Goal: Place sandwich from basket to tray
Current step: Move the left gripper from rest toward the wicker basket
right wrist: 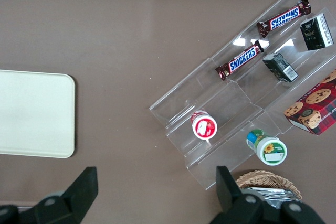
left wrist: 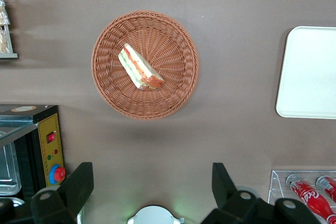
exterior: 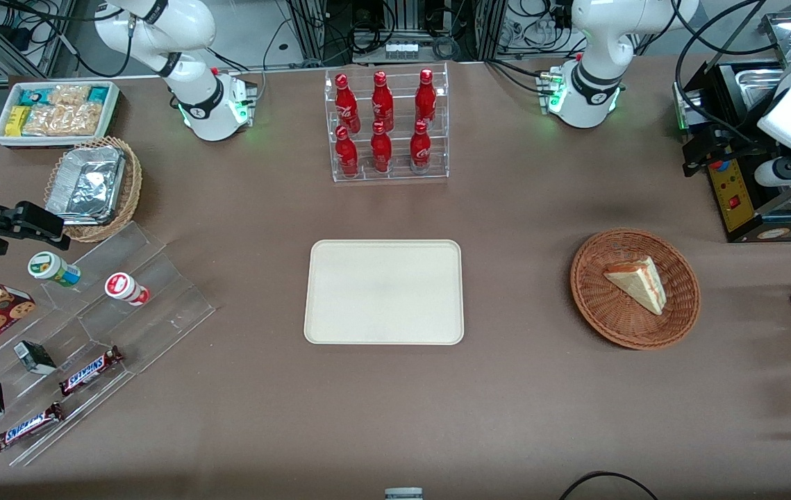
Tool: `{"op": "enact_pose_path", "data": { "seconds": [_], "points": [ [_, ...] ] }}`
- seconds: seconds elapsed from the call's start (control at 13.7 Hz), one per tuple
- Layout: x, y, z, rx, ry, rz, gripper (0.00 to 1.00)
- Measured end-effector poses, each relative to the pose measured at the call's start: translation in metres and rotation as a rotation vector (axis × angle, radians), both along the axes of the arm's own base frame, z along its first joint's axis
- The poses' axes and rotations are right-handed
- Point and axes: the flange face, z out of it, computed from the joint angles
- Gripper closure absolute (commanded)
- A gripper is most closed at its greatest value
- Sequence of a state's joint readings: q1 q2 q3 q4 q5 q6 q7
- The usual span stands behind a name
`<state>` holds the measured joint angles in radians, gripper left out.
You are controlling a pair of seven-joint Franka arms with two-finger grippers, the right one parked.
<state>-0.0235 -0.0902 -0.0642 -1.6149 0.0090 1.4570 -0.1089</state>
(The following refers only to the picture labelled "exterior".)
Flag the triangular sandwich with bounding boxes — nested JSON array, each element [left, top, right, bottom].
[[603, 256, 667, 316]]

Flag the light wicker basket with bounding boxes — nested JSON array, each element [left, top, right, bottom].
[[44, 136, 143, 244]]

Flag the round brown wicker basket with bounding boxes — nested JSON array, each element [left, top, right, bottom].
[[570, 228, 701, 350]]

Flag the cream plastic tray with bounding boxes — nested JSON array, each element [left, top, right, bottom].
[[303, 240, 465, 346]]

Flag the green lid yogurt cup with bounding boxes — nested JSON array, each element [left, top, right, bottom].
[[27, 251, 82, 288]]

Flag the black sealing machine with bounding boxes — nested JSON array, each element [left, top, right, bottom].
[[673, 59, 791, 244]]

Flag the stacked aluminium foil trays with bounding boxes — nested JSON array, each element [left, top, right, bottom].
[[46, 146, 126, 226]]

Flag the white plastic snack bin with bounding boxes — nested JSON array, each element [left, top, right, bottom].
[[0, 81, 120, 148]]

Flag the shiny metal pan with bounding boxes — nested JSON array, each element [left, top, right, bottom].
[[758, 12, 791, 51]]

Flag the yellow snack packet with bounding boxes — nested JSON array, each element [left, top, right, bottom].
[[5, 106, 31, 137]]

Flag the large rice cracker bag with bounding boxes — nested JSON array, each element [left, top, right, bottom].
[[22, 103, 102, 137]]

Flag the red lid yogurt cup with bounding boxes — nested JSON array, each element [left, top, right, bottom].
[[104, 272, 151, 307]]

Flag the small black box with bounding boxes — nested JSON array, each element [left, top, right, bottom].
[[13, 340, 57, 376]]

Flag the small rice cracker bag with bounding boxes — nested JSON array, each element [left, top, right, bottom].
[[48, 85, 92, 107]]

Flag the clear acrylic stepped display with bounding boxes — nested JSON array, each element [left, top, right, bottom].
[[0, 221, 217, 467]]

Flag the snickers chocolate bar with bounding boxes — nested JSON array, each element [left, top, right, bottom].
[[58, 346, 124, 397], [0, 401, 65, 453]]

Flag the red cola bottle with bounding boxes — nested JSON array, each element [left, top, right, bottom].
[[335, 125, 360, 178], [410, 119, 432, 173], [370, 122, 393, 174], [335, 74, 360, 133], [372, 71, 394, 131], [415, 68, 438, 126]]

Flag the clear acrylic bottle rack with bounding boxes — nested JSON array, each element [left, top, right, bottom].
[[324, 62, 450, 183]]

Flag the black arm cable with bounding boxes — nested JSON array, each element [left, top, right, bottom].
[[675, 0, 791, 147]]

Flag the black floor cable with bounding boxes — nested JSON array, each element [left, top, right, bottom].
[[560, 471, 658, 500]]

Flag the aluminium frame stand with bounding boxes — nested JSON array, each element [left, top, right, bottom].
[[288, 0, 507, 65]]

